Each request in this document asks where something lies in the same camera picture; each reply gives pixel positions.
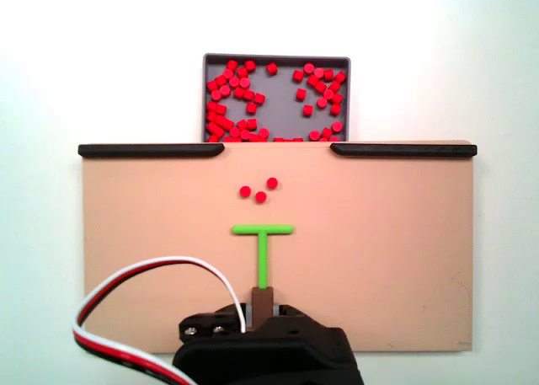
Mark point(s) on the green T-shaped pusher tool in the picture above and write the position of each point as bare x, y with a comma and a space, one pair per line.
263, 254

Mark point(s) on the grey rectangular tray container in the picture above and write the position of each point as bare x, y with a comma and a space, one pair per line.
279, 107

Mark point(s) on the tan flat board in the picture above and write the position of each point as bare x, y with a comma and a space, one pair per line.
168, 233

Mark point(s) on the black plastic rail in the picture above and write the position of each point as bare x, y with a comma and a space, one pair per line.
404, 150
147, 151

